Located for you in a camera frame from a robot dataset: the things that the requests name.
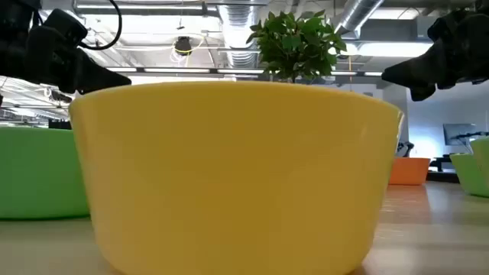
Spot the black background table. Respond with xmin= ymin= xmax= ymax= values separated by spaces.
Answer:
xmin=429 ymin=155 xmax=459 ymax=183

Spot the green leafy potted plant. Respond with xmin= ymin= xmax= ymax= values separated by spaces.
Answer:
xmin=246 ymin=10 xmax=348 ymax=83

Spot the long ceiling light rail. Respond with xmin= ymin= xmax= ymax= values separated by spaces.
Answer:
xmin=105 ymin=66 xmax=265 ymax=74
xmin=330 ymin=70 xmax=384 ymax=77

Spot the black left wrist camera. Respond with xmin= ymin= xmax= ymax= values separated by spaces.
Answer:
xmin=36 ymin=8 xmax=89 ymax=49

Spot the yellow hanging cord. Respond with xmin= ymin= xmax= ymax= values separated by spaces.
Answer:
xmin=347 ymin=55 xmax=355 ymax=95

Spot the yellow plastic mini bowl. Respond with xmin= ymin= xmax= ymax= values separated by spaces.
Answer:
xmin=68 ymin=80 xmax=405 ymax=275

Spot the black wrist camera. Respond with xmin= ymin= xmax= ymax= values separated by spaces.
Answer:
xmin=36 ymin=8 xmax=89 ymax=49
xmin=426 ymin=11 xmax=465 ymax=44

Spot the smooth silver ventilation duct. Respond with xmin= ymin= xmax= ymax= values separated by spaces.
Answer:
xmin=334 ymin=0 xmax=385 ymax=37

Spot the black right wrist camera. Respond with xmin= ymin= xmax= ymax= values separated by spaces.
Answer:
xmin=426 ymin=11 xmax=465 ymax=44

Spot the black ceiling mounted device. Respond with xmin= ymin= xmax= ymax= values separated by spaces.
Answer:
xmin=49 ymin=89 xmax=73 ymax=105

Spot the green plastic mini bowl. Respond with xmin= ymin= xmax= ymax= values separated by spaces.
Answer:
xmin=449 ymin=152 xmax=489 ymax=199
xmin=0 ymin=125 xmax=91 ymax=221
xmin=469 ymin=137 xmax=489 ymax=188

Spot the grey rectangular air duct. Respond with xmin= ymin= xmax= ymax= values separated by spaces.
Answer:
xmin=358 ymin=18 xmax=421 ymax=42

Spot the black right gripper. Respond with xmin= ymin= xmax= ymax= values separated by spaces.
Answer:
xmin=381 ymin=10 xmax=489 ymax=102

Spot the grey background monitor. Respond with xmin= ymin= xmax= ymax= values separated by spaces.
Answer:
xmin=442 ymin=122 xmax=478 ymax=147

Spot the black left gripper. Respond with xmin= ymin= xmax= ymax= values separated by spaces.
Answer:
xmin=0 ymin=26 xmax=133 ymax=95

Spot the orange plastic mini bowl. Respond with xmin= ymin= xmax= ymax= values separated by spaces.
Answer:
xmin=388 ymin=157 xmax=432 ymax=186

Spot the black left camera cable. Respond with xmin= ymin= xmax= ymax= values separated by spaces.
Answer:
xmin=78 ymin=0 xmax=124 ymax=51

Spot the black ceiling cable reel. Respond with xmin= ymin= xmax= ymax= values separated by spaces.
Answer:
xmin=174 ymin=36 xmax=193 ymax=57

